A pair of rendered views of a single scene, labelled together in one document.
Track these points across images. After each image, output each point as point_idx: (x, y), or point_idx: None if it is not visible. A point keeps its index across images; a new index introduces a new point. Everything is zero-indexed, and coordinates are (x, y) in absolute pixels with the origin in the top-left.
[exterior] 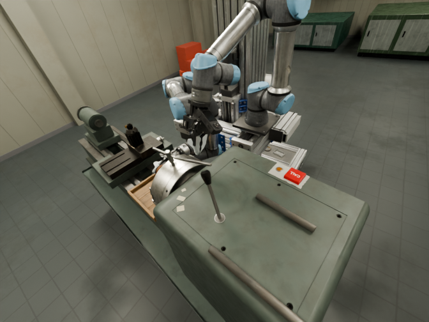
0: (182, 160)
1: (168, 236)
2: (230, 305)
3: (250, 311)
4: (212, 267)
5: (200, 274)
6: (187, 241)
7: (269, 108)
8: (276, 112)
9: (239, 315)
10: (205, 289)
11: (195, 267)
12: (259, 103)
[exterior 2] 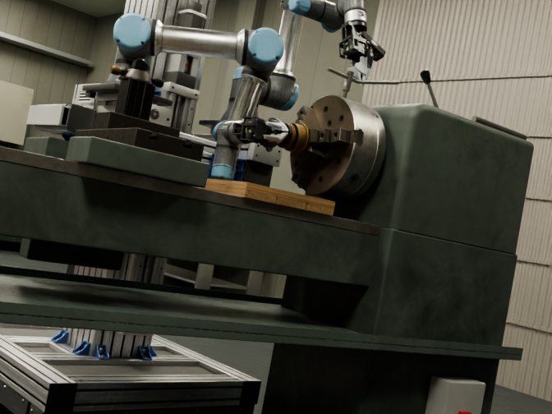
0: (370, 81)
1: (427, 150)
2: (488, 193)
3: (512, 144)
4: (486, 127)
5: (457, 189)
6: (463, 117)
7: (280, 98)
8: (289, 102)
9: (494, 199)
10: (445, 250)
11: (456, 176)
12: (267, 90)
